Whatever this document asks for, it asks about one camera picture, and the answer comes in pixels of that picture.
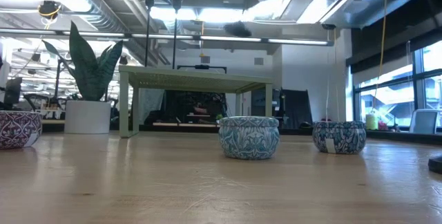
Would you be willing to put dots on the snake plant in white pot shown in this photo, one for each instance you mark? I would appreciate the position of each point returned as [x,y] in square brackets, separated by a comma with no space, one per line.
[88,117]

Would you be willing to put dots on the long ceiling light bar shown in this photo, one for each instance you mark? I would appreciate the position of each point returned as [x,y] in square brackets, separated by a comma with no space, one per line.
[228,38]

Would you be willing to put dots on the pale green perforated metal shelf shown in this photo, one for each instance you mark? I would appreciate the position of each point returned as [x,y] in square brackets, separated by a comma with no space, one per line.
[193,79]

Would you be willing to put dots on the blue patterned candle tin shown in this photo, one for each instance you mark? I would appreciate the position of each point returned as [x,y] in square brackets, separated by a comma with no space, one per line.
[340,137]

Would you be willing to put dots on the white hanging cloth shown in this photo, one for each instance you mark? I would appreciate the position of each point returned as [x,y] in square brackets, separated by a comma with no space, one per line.
[150,103]

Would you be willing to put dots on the teal patterned candle tin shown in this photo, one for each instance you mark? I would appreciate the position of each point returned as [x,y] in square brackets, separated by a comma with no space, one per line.
[248,137]

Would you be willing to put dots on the black candlestick holder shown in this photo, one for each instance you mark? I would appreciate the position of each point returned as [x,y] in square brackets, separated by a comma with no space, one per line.
[436,166]

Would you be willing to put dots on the white chair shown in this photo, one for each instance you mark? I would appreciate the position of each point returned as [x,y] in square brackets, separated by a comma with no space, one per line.
[424,122]

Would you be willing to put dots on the pink glass cup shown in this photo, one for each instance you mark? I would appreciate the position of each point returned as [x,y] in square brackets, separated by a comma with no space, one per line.
[17,129]

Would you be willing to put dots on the silver ventilation duct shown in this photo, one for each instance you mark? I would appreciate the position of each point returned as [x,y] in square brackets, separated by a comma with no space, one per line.
[100,13]

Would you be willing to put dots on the pale yellow spool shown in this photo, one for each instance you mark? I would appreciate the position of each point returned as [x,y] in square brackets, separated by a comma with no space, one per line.
[372,122]

